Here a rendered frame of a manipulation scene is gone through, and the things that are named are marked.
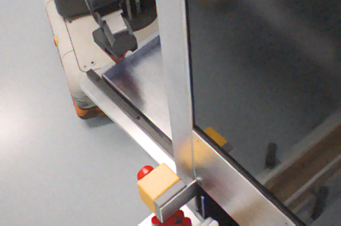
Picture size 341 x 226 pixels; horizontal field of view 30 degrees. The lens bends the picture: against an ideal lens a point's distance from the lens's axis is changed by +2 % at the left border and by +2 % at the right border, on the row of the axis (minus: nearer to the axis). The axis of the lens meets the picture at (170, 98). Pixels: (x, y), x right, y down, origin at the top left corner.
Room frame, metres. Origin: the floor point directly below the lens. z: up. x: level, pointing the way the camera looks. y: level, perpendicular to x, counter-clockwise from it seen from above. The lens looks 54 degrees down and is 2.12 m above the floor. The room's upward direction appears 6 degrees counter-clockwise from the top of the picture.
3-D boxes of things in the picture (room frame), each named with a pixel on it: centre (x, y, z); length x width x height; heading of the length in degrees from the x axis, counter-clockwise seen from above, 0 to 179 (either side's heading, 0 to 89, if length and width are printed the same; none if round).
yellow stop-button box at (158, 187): (0.59, 0.04, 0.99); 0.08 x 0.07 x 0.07; 35
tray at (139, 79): (0.91, -0.04, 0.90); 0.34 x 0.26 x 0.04; 36
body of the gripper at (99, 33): (1.01, 0.12, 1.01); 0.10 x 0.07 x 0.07; 35
